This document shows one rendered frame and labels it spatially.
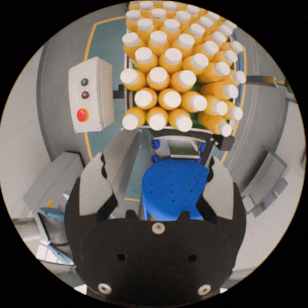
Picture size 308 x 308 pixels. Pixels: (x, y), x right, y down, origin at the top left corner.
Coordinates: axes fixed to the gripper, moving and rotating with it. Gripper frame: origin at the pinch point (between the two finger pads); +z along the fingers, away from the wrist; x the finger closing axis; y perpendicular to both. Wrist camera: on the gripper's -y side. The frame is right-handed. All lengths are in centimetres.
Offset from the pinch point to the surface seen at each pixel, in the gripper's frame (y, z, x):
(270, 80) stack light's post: -26, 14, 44
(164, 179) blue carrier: 18.1, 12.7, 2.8
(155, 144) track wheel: 10.7, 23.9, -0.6
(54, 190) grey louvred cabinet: 84, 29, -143
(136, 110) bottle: -2.9, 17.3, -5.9
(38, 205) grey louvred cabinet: 76, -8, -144
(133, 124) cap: 0.2, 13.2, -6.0
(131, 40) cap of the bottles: -22.6, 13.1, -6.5
